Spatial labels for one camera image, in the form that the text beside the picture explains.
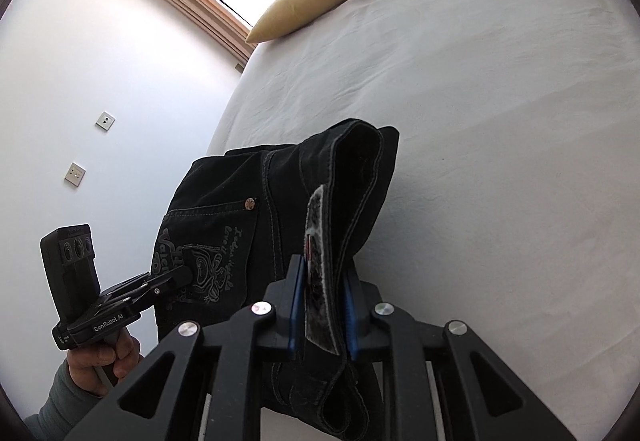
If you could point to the left hand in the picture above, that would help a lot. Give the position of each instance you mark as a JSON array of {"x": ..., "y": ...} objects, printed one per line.
[{"x": 83, "y": 362}]

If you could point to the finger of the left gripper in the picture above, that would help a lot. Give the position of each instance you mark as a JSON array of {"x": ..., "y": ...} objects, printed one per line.
[{"x": 157, "y": 285}]

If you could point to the white bed mattress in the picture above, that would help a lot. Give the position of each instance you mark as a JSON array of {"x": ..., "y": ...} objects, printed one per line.
[{"x": 514, "y": 205}]

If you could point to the white wall socket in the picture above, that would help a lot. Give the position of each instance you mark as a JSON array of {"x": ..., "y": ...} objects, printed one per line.
[{"x": 75, "y": 174}]

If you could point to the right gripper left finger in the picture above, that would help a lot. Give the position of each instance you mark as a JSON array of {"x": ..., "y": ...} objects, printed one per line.
[{"x": 202, "y": 382}]

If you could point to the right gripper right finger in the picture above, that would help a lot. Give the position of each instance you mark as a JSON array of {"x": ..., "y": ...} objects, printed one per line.
[{"x": 429, "y": 382}]

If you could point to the black denim pants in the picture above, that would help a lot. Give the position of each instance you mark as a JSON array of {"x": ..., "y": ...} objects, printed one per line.
[{"x": 232, "y": 228}]

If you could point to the yellow pillow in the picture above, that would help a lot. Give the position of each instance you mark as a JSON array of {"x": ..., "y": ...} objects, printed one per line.
[{"x": 284, "y": 17}]

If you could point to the grey fleece sleeve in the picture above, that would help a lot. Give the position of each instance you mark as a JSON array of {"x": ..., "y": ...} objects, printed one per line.
[{"x": 68, "y": 402}]

